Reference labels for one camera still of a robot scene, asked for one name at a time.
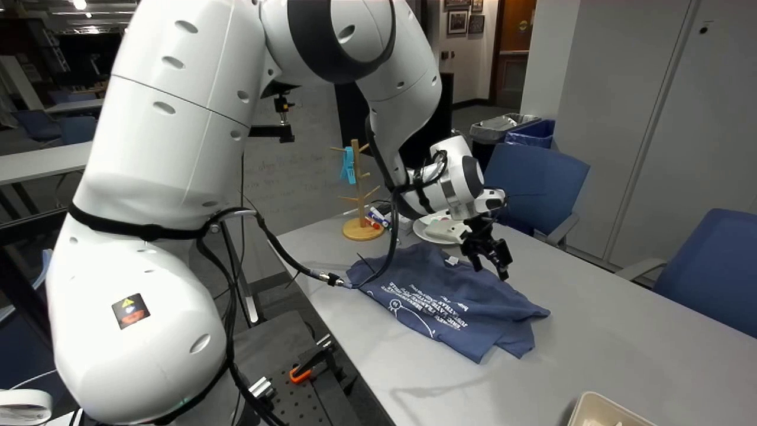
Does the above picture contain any wooden mug tree stand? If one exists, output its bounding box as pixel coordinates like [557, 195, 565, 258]
[341, 137, 382, 242]

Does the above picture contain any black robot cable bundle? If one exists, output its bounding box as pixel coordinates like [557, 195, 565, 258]
[196, 207, 350, 426]

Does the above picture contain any beige tray with utensils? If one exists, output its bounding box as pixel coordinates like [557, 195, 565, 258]
[567, 390, 654, 426]

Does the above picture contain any white bowl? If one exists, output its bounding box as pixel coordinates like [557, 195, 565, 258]
[410, 219, 471, 246]

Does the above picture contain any blue office chair near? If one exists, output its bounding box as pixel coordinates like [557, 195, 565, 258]
[620, 208, 757, 337]

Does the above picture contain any blue office chair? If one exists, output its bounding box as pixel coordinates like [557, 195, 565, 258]
[484, 142, 589, 246]
[620, 208, 757, 337]

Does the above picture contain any orange black clamp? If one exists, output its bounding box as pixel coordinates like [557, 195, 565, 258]
[289, 349, 332, 386]

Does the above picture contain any blue T-shirt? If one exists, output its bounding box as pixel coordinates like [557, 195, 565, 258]
[347, 245, 549, 364]

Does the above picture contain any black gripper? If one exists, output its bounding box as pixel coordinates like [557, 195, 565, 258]
[460, 219, 511, 283]

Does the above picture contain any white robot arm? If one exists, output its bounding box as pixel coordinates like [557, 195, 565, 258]
[47, 0, 504, 423]

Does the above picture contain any blue office chair far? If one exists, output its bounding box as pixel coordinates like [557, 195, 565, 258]
[484, 142, 589, 246]

